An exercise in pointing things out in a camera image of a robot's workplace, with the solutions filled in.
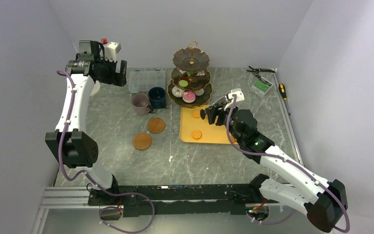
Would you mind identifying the wooden coaster far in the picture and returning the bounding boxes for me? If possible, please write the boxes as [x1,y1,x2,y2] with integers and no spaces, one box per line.
[147,117,166,134]

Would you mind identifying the orange round cookie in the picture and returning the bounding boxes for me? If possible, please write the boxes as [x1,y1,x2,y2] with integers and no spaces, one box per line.
[191,130,202,140]

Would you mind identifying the white chocolate drizzle donut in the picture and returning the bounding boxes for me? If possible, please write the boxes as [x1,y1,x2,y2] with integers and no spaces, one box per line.
[171,86,185,98]

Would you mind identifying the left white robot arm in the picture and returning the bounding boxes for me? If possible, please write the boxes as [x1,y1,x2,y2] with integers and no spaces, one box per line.
[45,40,127,205]

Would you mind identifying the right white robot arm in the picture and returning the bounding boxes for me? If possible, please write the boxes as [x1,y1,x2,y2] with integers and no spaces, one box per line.
[200,102,351,233]

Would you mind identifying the white tape roll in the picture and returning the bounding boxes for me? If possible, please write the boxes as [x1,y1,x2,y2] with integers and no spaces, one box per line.
[90,81,101,97]

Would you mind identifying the pink frosted donut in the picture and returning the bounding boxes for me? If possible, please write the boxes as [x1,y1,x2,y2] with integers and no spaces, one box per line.
[182,91,196,103]

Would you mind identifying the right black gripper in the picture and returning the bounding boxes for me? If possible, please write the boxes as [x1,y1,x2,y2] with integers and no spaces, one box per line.
[205,101,243,144]

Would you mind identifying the dark blue mug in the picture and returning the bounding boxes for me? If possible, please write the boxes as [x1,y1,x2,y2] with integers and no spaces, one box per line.
[148,87,167,109]

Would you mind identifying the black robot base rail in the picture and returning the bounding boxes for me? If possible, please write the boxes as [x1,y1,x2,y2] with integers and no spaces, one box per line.
[88,180,272,217]

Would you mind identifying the wooden coaster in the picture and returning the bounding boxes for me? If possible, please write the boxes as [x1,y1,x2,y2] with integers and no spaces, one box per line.
[147,117,166,134]
[132,133,152,151]

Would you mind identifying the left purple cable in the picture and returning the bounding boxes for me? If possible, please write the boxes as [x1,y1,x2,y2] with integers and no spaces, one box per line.
[56,69,157,234]

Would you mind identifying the green white device box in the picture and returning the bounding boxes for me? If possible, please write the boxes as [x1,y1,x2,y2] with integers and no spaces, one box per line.
[250,76,274,97]

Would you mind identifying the orange macaron top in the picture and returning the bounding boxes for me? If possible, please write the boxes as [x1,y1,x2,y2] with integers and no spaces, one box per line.
[192,110,201,118]

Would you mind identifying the yellow serving tray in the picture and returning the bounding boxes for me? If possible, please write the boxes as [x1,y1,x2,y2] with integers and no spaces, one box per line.
[179,105,230,144]

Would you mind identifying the mauve mug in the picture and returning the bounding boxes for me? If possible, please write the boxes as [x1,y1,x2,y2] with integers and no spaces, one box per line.
[131,93,153,116]

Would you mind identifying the yellow black screwdriver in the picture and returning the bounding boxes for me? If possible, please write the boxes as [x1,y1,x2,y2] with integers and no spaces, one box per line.
[279,83,291,116]

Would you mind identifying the clear plastic box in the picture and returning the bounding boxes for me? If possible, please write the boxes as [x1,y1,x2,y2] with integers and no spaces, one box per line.
[128,70,166,94]

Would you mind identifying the black pliers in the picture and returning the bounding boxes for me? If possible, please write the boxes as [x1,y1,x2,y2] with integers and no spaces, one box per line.
[246,66,276,76]

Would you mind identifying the three-tier black dessert stand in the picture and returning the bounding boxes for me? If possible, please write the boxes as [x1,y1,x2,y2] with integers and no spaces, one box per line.
[167,40,213,108]

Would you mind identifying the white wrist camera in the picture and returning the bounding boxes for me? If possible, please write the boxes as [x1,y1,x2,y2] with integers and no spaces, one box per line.
[101,38,121,62]
[226,88,245,106]

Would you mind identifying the green macaron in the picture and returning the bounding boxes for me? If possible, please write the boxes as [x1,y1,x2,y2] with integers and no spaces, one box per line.
[178,80,189,88]

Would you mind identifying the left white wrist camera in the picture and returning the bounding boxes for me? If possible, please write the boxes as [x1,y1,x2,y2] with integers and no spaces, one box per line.
[101,38,121,62]

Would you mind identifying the wooden coaster near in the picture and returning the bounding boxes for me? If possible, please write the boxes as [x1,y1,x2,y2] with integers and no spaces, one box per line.
[132,133,152,151]

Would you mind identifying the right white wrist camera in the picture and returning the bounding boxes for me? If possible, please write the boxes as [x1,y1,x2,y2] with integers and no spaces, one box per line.
[226,88,245,106]

